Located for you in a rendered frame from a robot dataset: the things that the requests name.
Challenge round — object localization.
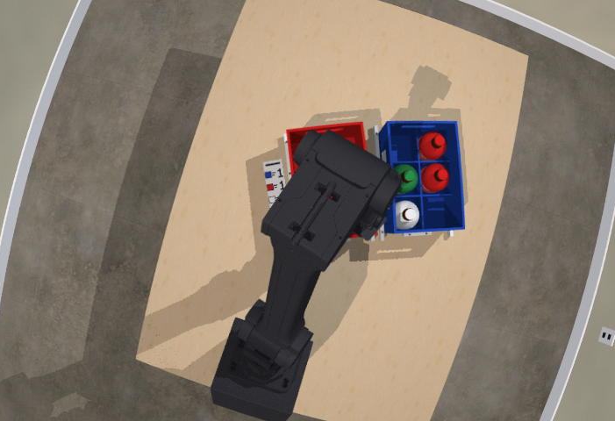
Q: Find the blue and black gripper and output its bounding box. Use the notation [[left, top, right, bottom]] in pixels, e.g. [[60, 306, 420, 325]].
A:
[[354, 217, 387, 241]]

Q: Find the red crate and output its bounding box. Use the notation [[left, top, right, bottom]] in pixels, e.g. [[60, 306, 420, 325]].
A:
[[286, 122, 367, 177]]

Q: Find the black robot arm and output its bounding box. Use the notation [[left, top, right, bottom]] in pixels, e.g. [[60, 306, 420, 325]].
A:
[[227, 130, 404, 393]]

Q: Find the blue plastic crate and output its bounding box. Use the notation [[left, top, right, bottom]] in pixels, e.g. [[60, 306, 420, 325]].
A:
[[378, 121, 465, 234]]

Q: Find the white paper pick list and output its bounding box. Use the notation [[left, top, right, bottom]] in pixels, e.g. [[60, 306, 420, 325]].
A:
[[263, 159, 286, 208]]

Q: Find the red bottle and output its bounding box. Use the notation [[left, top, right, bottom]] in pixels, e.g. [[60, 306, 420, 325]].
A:
[[418, 132, 447, 161], [420, 163, 450, 194]]

